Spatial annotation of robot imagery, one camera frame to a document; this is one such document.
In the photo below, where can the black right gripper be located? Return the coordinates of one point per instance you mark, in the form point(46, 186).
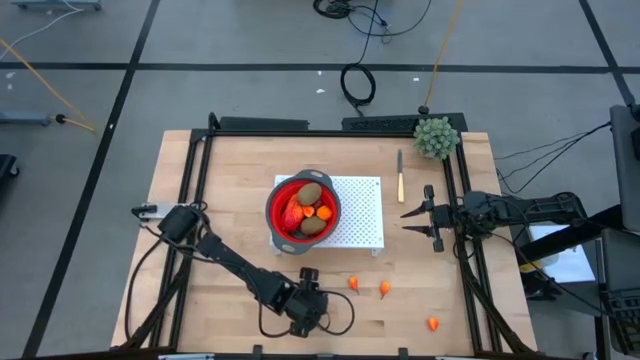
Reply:
point(450, 217)

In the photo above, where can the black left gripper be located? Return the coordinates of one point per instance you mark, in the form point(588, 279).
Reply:
point(307, 307)

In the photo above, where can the brown kiwi fruit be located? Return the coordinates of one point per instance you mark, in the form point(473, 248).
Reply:
point(310, 194)
point(313, 225)

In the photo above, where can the red orange mango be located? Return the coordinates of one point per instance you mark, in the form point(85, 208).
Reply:
point(292, 215)

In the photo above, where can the small orange stemmed fruit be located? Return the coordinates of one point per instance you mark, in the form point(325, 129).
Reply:
point(384, 287)
point(353, 283)
point(433, 323)
point(308, 211)

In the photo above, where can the orange tangerine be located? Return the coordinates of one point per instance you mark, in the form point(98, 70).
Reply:
point(324, 212)

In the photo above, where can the red collapsible colander bowl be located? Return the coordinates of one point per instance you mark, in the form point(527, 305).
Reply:
point(276, 200)

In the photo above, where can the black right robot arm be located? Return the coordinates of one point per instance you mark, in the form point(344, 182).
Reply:
point(530, 210)

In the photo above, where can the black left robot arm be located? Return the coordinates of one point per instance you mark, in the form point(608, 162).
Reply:
point(235, 260)

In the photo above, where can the white perforated shelf riser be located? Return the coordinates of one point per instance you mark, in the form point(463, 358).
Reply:
point(360, 210)

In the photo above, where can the green potted plant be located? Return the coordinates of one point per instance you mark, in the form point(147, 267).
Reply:
point(436, 137)

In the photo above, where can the black perforated box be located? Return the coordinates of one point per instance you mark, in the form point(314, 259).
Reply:
point(382, 123)

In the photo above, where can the silver label plate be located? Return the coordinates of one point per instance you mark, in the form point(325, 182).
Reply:
point(185, 357)
point(455, 358)

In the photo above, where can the white paper sheet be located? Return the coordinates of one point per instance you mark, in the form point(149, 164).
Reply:
point(565, 257)

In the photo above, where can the black rectangular box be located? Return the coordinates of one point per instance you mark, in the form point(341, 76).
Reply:
point(263, 123)

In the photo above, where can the black keyboard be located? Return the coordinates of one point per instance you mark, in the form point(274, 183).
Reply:
point(625, 320)

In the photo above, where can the black floor caster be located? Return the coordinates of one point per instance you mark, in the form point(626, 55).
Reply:
point(7, 167)

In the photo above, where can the grey stand foot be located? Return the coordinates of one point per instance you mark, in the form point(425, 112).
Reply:
point(22, 117)

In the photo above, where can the grey stand base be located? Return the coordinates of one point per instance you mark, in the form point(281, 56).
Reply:
point(55, 4)

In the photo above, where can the black frame clamp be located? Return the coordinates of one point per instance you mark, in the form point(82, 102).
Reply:
point(402, 353)
point(257, 351)

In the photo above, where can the black aluminium table frame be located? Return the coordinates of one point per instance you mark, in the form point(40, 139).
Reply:
point(325, 133)

